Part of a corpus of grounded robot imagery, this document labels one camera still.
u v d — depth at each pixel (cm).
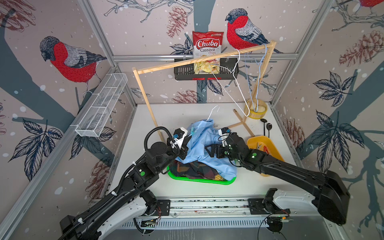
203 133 78
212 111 74
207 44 85
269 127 105
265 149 94
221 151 68
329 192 40
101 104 78
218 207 75
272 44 62
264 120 109
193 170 79
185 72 93
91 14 74
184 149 58
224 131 70
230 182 74
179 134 54
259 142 97
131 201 60
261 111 110
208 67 86
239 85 118
